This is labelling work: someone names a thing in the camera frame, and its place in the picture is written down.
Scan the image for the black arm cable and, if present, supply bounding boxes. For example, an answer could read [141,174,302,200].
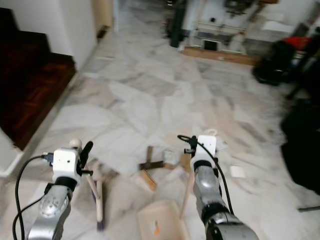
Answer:
[14,154,56,240]
[177,134,236,216]

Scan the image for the beige long-handled dustpan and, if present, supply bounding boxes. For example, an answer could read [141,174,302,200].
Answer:
[137,128,219,240]

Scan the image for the white cabinet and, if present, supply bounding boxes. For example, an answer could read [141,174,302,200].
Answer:
[189,0,256,54]

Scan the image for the wooden broom with white knob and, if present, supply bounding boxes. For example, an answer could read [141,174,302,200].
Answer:
[69,138,106,232]

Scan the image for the long wooden plank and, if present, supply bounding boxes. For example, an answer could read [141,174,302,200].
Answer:
[182,47,259,67]

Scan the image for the clear plastic scrap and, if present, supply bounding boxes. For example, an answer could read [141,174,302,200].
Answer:
[162,149,179,166]

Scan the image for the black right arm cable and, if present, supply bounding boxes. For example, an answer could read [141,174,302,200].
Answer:
[177,134,236,216]

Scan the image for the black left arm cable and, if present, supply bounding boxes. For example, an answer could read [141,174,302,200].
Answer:
[14,154,56,240]

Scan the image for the dark green pole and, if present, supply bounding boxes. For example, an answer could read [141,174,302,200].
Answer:
[169,0,189,49]

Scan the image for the black bag with red top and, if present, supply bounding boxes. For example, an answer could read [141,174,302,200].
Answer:
[252,35,317,87]

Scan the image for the white paper scrap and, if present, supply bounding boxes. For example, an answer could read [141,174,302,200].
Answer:
[229,165,246,179]

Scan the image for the dark wooden stairs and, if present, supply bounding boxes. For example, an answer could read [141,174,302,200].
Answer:
[0,7,77,152]

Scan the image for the large black object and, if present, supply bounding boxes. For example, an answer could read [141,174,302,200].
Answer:
[279,97,320,194]

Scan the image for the light wooden block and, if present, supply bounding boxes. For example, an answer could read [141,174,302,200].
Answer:
[140,169,159,192]

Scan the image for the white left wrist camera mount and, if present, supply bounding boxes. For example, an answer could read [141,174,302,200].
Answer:
[52,148,80,184]

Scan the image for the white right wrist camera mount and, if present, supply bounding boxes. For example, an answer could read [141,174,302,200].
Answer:
[196,134,218,162]

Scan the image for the light wooden door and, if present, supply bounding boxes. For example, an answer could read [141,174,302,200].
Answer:
[92,0,115,39]

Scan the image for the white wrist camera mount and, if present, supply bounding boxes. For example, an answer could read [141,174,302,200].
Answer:
[52,148,80,184]
[196,134,218,162]

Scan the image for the brown cardboard scrap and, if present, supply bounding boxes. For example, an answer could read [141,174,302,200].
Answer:
[178,153,194,171]

